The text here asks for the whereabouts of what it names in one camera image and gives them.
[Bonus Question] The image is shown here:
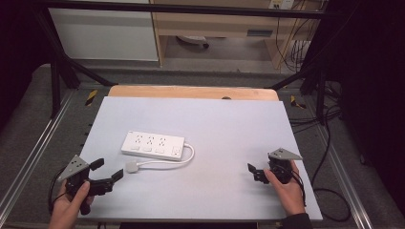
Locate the person's right hand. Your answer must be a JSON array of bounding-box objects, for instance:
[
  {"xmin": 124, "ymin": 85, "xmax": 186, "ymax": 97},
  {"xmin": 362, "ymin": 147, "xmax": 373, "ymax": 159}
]
[{"xmin": 263, "ymin": 160, "xmax": 307, "ymax": 218}]

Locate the white object under desk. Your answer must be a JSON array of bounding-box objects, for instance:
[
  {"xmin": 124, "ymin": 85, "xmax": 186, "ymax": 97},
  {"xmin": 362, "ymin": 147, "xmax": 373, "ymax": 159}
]
[{"xmin": 176, "ymin": 34, "xmax": 210, "ymax": 50}]

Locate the white cabinet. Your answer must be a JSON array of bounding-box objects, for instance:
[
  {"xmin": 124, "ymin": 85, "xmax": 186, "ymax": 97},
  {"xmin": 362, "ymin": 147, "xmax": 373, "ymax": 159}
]
[{"xmin": 48, "ymin": 7, "xmax": 160, "ymax": 62}]

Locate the white power strip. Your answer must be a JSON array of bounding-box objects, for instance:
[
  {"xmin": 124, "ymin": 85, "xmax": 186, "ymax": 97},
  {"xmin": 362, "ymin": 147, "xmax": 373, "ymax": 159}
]
[{"xmin": 120, "ymin": 130, "xmax": 186, "ymax": 162}]

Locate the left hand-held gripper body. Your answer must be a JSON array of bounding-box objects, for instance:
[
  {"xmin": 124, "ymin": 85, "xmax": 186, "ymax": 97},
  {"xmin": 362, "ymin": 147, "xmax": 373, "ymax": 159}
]
[{"xmin": 56, "ymin": 155, "xmax": 115, "ymax": 216}]

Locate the person's left hand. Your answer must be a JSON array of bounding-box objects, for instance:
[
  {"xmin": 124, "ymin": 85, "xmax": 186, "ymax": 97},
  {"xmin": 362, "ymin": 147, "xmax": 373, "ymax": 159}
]
[{"xmin": 47, "ymin": 180, "xmax": 96, "ymax": 229}]

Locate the black metal frame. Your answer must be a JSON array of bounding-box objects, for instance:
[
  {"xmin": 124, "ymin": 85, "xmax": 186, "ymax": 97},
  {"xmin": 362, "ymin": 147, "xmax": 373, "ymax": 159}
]
[{"xmin": 32, "ymin": 0, "xmax": 333, "ymax": 120}]

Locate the white wall outlet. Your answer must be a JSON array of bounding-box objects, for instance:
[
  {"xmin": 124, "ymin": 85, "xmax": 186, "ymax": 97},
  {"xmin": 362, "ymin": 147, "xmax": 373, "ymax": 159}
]
[{"xmin": 268, "ymin": 0, "xmax": 295, "ymax": 10}]

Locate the white plug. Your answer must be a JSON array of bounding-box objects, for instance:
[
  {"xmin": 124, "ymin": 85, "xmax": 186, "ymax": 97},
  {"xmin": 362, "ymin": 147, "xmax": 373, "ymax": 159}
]
[{"xmin": 125, "ymin": 160, "xmax": 139, "ymax": 175}]

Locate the yellow black tape strip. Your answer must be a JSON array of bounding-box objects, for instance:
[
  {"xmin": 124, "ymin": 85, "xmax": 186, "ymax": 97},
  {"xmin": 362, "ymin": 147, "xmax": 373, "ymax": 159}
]
[
  {"xmin": 289, "ymin": 94, "xmax": 308, "ymax": 110},
  {"xmin": 84, "ymin": 89, "xmax": 99, "ymax": 107}
]

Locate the bundle of black cables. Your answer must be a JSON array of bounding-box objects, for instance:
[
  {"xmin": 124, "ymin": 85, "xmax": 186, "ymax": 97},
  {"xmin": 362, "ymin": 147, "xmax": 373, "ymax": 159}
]
[{"xmin": 274, "ymin": 0, "xmax": 326, "ymax": 73}]

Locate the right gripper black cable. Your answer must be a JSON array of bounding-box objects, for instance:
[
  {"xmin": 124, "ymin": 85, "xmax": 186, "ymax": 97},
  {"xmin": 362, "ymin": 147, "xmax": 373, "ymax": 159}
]
[{"xmin": 290, "ymin": 170, "xmax": 308, "ymax": 208}]

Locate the light wooden desk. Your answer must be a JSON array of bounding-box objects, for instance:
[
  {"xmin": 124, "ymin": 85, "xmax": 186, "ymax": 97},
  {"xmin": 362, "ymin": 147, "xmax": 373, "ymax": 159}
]
[{"xmin": 149, "ymin": 0, "xmax": 323, "ymax": 70}]

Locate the wooden table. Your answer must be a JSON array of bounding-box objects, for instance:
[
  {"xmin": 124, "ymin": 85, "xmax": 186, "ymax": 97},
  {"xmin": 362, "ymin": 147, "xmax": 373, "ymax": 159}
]
[{"xmin": 107, "ymin": 84, "xmax": 280, "ymax": 102}]

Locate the aluminium rail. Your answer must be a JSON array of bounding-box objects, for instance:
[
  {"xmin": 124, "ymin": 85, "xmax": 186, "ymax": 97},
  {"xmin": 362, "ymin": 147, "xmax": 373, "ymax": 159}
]
[
  {"xmin": 313, "ymin": 122, "xmax": 374, "ymax": 229},
  {"xmin": 0, "ymin": 91, "xmax": 76, "ymax": 219}
]

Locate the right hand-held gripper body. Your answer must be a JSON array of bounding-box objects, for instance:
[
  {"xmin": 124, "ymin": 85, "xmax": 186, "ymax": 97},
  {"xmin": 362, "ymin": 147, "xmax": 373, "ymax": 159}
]
[{"xmin": 267, "ymin": 147, "xmax": 304, "ymax": 185}]

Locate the white power cord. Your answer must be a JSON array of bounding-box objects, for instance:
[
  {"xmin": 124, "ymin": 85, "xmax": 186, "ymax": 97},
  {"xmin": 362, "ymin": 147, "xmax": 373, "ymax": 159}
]
[{"xmin": 136, "ymin": 143, "xmax": 196, "ymax": 170}]

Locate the white table board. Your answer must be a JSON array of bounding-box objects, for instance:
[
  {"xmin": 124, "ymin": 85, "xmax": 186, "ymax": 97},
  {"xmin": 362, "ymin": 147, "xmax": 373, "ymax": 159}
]
[{"xmin": 77, "ymin": 96, "xmax": 324, "ymax": 222}]

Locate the black floor cable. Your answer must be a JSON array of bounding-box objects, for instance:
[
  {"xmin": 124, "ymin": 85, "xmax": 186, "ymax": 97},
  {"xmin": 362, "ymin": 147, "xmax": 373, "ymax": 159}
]
[{"xmin": 288, "ymin": 80, "xmax": 352, "ymax": 223}]

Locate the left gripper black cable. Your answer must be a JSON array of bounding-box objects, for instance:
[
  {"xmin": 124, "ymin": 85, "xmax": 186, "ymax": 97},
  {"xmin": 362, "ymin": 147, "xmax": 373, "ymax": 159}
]
[{"xmin": 47, "ymin": 167, "xmax": 69, "ymax": 215}]

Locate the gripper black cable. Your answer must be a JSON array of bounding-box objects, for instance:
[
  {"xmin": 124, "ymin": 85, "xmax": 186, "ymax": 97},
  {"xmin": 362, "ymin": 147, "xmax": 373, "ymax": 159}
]
[
  {"xmin": 290, "ymin": 170, "xmax": 308, "ymax": 208},
  {"xmin": 47, "ymin": 167, "xmax": 69, "ymax": 215}
]

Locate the black curtain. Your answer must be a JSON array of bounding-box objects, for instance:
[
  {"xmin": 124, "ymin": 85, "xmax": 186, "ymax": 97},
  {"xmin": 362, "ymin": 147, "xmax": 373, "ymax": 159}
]
[
  {"xmin": 314, "ymin": 0, "xmax": 405, "ymax": 218},
  {"xmin": 0, "ymin": 0, "xmax": 53, "ymax": 132}
]

